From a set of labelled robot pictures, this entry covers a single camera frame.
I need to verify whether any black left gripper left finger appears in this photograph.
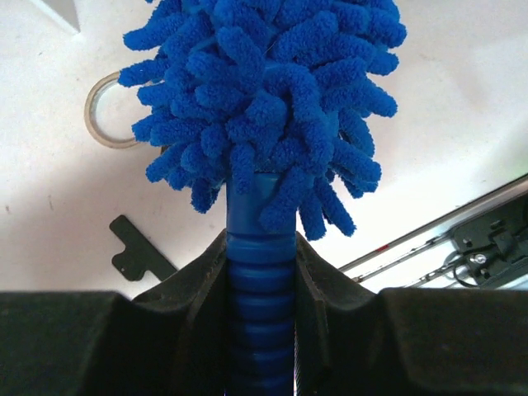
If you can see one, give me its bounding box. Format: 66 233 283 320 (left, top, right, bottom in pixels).
1 233 226 395

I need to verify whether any blue microfiber duster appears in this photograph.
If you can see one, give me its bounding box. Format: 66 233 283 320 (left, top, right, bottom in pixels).
118 1 407 395

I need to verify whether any metal rail with mounts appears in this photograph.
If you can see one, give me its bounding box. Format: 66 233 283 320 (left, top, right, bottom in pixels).
339 175 527 292

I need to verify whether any black T-shaped part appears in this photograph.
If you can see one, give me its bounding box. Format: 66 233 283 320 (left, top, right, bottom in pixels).
109 214 178 282

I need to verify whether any white book support stand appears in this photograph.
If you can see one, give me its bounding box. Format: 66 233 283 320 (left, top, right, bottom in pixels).
31 0 81 35

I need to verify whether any roll of masking tape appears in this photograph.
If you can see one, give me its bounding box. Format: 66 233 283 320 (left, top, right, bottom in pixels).
83 71 139 150

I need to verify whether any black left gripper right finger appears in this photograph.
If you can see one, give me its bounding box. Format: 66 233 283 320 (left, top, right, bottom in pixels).
295 236 527 395

